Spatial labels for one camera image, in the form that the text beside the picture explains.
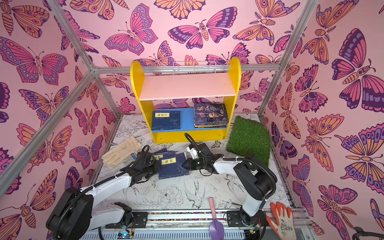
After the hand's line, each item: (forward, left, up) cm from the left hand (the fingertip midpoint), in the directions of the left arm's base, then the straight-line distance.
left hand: (162, 164), depth 89 cm
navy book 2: (+2, -5, +1) cm, 5 cm away
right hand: (-1, -12, +2) cm, 13 cm away
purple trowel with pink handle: (-32, -30, -1) cm, 44 cm away
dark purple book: (+26, -29, +16) cm, 42 cm away
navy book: (-2, -6, +2) cm, 7 cm away
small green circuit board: (-34, +15, -6) cm, 38 cm away
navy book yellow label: (+25, -1, +12) cm, 28 cm away
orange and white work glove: (-32, -63, -3) cm, 70 cm away
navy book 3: (+5, +3, 0) cm, 6 cm away
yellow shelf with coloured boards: (+50, -10, 0) cm, 51 cm away
